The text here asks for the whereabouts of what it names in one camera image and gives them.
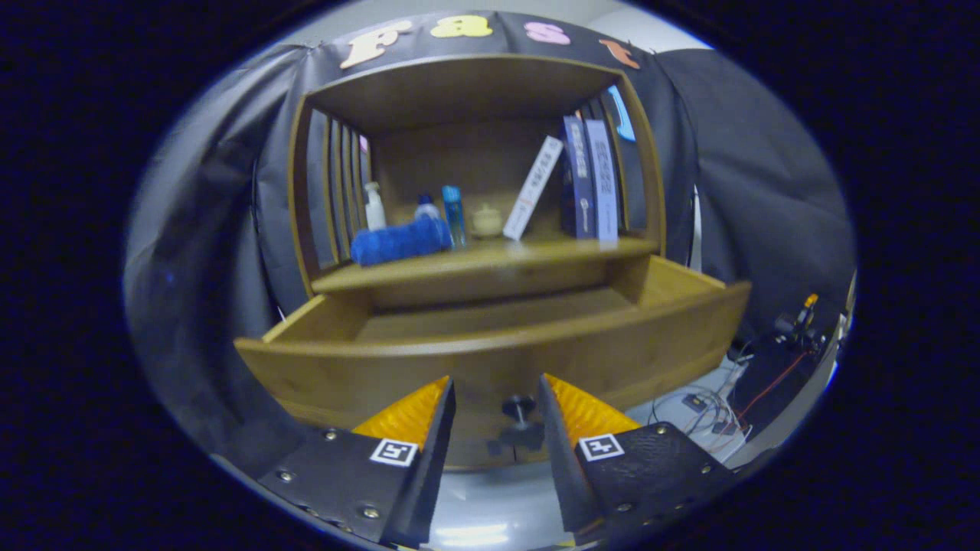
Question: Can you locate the white book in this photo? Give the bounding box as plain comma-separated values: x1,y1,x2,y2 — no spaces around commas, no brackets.
502,135,564,242

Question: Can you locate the black and orange device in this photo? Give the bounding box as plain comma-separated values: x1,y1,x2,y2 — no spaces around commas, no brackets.
773,293,828,353

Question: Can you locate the white pump bottle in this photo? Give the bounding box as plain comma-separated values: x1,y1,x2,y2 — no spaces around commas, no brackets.
363,181,387,232

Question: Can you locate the tangle of floor cables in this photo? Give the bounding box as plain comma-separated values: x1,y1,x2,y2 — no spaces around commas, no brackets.
649,360,755,452

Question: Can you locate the wooden countertop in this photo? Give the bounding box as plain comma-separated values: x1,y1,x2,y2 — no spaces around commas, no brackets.
310,236,659,294

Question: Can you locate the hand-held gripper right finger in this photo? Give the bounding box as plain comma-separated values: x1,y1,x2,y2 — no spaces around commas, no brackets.
536,373,740,546

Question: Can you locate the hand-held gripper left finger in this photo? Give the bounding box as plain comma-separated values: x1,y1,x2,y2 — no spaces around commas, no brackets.
256,376,458,549

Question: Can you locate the beige lidded teacup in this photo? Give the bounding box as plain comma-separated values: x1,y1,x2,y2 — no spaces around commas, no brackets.
470,204,505,238

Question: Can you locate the dark blue book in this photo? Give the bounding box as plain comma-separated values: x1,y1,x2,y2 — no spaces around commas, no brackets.
561,115,596,240

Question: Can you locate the clear blue bottle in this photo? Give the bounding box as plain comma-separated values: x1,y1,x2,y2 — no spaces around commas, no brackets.
442,185,467,248

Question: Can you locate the wooden cabinet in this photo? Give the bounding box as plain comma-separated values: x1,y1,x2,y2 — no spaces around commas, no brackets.
287,52,667,315

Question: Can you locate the blue rolled towel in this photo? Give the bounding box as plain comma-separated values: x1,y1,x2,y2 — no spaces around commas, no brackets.
351,217,454,268

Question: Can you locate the light purple book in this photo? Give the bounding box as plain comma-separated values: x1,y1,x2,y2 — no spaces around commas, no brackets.
584,119,619,243

